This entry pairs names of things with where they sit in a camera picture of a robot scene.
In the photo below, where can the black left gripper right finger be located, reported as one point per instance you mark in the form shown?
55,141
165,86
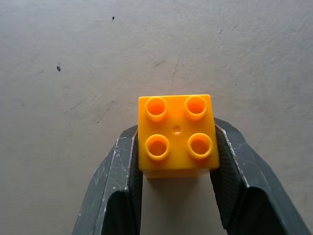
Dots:
249,195

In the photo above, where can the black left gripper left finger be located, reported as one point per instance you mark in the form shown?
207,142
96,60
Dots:
115,191

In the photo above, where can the yellow studded building block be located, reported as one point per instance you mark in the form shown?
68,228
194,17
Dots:
177,137

